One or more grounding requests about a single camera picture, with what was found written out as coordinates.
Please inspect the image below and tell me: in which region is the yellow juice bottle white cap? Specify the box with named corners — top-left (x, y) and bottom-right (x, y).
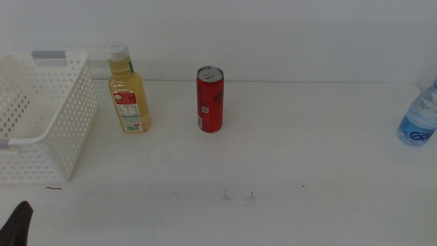
top-left (104, 41), bottom-right (152, 134)

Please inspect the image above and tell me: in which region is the red soda can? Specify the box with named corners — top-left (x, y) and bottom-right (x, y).
top-left (196, 65), bottom-right (225, 133)

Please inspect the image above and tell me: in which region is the white perforated plastic basket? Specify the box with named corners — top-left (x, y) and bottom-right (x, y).
top-left (0, 51), bottom-right (99, 185)

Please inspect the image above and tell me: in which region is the clear water bottle blue label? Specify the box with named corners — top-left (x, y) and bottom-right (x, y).
top-left (397, 79), bottom-right (437, 148)

